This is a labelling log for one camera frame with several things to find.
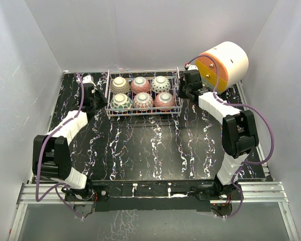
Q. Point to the red lattice blue-inside bowl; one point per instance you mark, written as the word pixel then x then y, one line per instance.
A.
pixel 143 100

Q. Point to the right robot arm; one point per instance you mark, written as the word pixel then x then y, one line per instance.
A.
pixel 239 133

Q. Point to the white diamond pattern bowl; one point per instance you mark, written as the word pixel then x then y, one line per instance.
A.
pixel 160 84

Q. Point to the white wire dish rack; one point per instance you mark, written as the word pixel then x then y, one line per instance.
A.
pixel 150 92

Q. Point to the aluminium rail frame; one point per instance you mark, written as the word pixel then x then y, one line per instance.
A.
pixel 150 176

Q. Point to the green leaf bowl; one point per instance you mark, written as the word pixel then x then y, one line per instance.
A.
pixel 121 103

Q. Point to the pink floral bowl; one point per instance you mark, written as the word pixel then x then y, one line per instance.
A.
pixel 140 84

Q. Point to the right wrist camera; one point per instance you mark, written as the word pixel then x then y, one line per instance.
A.
pixel 189 67

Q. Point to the red dotted pink bowl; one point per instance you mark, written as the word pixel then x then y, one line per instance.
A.
pixel 164 99

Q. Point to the round drawer cabinet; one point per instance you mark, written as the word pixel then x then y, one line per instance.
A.
pixel 223 65

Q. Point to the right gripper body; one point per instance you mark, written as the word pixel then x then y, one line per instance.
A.
pixel 183 89

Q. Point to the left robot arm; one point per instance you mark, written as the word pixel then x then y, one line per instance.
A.
pixel 51 154

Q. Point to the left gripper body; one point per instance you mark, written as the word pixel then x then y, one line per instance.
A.
pixel 93 102

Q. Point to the black base frame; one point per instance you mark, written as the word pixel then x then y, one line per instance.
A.
pixel 155 195

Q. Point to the beige patterned bowl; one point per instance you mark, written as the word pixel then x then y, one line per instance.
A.
pixel 120 85

